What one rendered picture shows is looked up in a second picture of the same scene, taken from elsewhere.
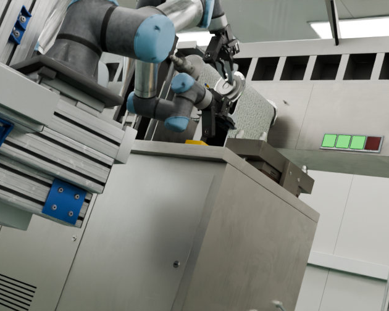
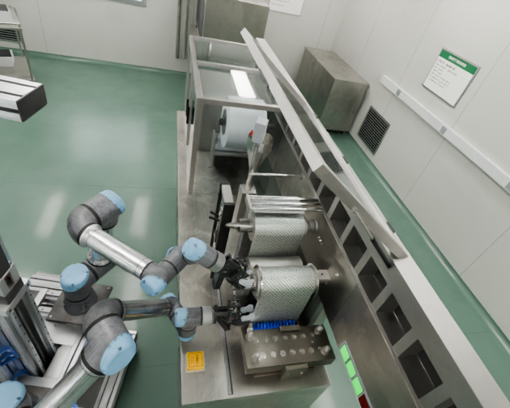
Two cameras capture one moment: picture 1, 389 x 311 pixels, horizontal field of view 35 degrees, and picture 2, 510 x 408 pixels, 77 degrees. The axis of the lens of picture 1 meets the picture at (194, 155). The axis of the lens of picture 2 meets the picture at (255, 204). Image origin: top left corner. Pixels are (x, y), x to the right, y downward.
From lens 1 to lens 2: 2.48 m
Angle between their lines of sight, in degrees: 59
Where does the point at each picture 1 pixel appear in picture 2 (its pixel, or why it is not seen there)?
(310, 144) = (337, 335)
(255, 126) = (286, 305)
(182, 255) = not seen: outside the picture
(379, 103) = (385, 380)
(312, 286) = (507, 212)
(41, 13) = (18, 344)
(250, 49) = not seen: hidden behind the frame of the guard
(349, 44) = (397, 282)
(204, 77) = (258, 240)
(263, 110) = (296, 295)
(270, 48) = not seen: hidden behind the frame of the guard
